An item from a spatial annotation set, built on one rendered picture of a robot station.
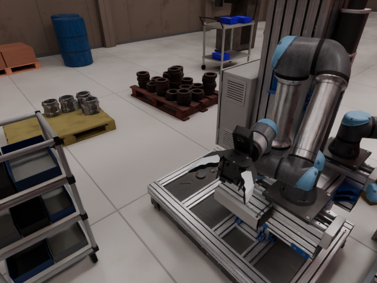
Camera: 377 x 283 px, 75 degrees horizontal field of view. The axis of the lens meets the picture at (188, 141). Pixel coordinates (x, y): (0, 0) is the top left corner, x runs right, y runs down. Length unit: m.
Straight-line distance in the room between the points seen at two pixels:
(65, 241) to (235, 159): 1.50
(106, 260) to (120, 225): 0.29
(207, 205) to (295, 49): 1.32
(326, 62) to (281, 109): 0.22
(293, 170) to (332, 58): 0.36
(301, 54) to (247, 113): 0.50
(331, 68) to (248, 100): 0.50
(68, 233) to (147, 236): 0.55
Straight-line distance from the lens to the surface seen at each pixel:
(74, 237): 1.92
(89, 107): 3.50
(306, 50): 0.91
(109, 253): 2.01
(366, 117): 1.51
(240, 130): 0.60
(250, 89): 1.26
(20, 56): 6.54
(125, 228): 2.10
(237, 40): 7.12
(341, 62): 0.90
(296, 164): 0.81
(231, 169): 0.63
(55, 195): 1.79
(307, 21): 1.13
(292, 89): 0.97
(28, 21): 7.59
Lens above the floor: 1.62
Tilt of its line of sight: 33 degrees down
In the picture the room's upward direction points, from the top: 1 degrees counter-clockwise
